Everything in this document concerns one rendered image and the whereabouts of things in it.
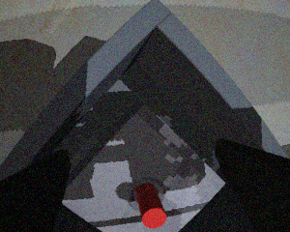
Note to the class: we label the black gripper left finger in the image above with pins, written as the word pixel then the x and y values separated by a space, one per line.
pixel 31 198

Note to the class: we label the red peg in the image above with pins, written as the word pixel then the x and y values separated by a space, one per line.
pixel 152 213

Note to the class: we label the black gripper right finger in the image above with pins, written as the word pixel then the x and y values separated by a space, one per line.
pixel 261 181

